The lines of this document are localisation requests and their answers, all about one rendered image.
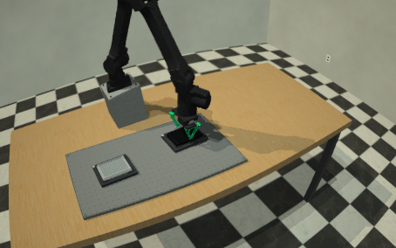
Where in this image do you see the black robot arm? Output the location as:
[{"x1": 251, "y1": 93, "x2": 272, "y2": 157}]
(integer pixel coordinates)
[{"x1": 103, "y1": 0, "x2": 211, "y2": 117}]

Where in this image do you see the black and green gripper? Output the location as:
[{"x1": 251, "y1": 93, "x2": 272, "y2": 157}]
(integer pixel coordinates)
[{"x1": 169, "y1": 102, "x2": 201, "y2": 140}]

